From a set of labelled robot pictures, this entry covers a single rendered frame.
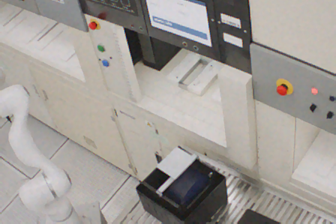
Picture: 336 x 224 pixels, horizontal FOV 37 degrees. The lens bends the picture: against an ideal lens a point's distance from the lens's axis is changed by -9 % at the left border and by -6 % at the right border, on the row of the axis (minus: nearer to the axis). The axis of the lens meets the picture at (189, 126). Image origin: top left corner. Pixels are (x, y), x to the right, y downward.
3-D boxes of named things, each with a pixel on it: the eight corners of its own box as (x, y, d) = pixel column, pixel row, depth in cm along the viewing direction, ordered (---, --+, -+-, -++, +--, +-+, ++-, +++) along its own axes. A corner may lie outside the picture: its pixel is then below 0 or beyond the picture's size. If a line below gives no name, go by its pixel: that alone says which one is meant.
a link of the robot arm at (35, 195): (76, 214, 217) (58, 183, 198) (40, 233, 212) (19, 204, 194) (67, 194, 224) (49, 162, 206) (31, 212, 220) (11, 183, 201)
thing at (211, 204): (182, 168, 248) (177, 145, 235) (229, 198, 235) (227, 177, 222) (142, 208, 237) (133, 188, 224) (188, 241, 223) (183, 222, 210)
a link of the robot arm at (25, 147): (41, 200, 212) (73, 183, 215) (44, 210, 201) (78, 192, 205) (-13, 95, 194) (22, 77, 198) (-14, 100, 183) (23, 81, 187)
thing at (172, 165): (186, 174, 245) (175, 129, 221) (220, 195, 235) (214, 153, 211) (150, 210, 235) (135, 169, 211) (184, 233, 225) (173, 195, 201)
